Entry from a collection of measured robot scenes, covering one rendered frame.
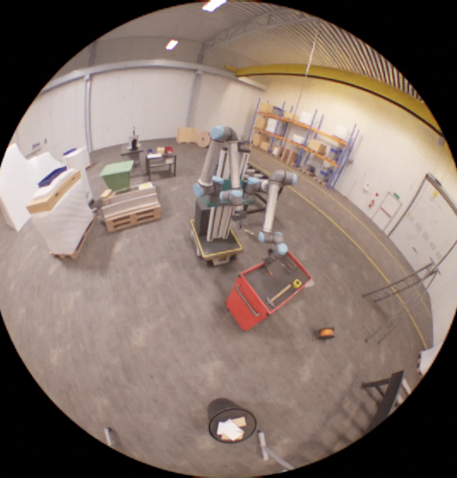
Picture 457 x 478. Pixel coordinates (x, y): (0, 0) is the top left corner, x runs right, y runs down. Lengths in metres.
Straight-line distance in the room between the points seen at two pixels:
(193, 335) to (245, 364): 0.78
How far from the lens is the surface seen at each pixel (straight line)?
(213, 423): 1.64
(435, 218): 11.65
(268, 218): 1.33
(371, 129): 11.60
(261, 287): 1.48
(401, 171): 11.14
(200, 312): 2.22
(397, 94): 8.48
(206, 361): 2.13
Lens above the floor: 2.12
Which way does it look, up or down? 44 degrees down
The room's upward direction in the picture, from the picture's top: 15 degrees clockwise
